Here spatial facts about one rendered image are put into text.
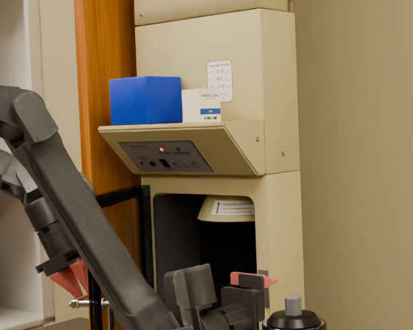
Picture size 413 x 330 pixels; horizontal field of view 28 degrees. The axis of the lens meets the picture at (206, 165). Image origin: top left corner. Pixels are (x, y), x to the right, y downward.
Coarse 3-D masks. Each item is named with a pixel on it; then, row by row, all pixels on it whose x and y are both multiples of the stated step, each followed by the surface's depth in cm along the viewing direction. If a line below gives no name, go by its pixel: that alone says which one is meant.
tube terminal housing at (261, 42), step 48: (144, 48) 167; (192, 48) 158; (240, 48) 151; (288, 48) 154; (240, 96) 152; (288, 96) 154; (288, 144) 154; (192, 192) 161; (240, 192) 153; (288, 192) 154; (288, 240) 154; (288, 288) 154
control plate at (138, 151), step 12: (120, 144) 160; (132, 144) 158; (144, 144) 156; (156, 144) 154; (168, 144) 152; (180, 144) 150; (192, 144) 148; (132, 156) 162; (144, 156) 160; (156, 156) 158; (168, 156) 156; (180, 156) 154; (192, 156) 152; (144, 168) 163; (156, 168) 161; (168, 168) 159; (180, 168) 157; (192, 168) 155; (204, 168) 153
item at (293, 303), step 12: (288, 300) 138; (300, 300) 138; (276, 312) 140; (288, 312) 138; (300, 312) 138; (312, 312) 139; (276, 324) 136; (288, 324) 135; (300, 324) 135; (312, 324) 136
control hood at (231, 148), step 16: (112, 128) 158; (128, 128) 155; (144, 128) 152; (160, 128) 150; (176, 128) 147; (192, 128) 145; (208, 128) 142; (224, 128) 140; (240, 128) 143; (256, 128) 147; (112, 144) 162; (208, 144) 146; (224, 144) 144; (240, 144) 143; (256, 144) 147; (128, 160) 164; (208, 160) 150; (224, 160) 148; (240, 160) 146; (256, 160) 147
